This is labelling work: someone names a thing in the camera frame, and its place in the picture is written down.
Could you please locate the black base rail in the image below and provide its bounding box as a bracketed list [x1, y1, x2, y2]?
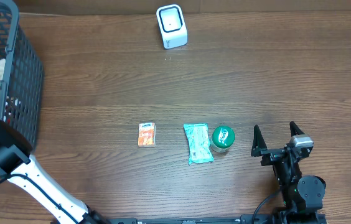
[106, 213, 327, 224]

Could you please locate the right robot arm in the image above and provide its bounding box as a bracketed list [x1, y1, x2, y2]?
[250, 121, 327, 223]

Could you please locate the white barcode scanner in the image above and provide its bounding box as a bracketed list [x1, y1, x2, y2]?
[156, 4, 188, 49]

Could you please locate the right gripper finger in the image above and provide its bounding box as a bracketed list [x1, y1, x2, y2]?
[251, 125, 267, 156]
[289, 121, 304, 137]

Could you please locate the green lid jar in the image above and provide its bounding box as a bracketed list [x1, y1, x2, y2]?
[210, 126, 235, 153]

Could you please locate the orange small packet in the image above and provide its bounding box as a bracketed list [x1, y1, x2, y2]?
[138, 122, 156, 147]

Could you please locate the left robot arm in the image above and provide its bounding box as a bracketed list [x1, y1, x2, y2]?
[0, 87, 107, 223]

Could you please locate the teal wipes packet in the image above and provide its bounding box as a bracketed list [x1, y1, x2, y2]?
[184, 123, 214, 165]

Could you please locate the dark grey plastic basket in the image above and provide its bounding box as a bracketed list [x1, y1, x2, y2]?
[0, 1, 44, 146]

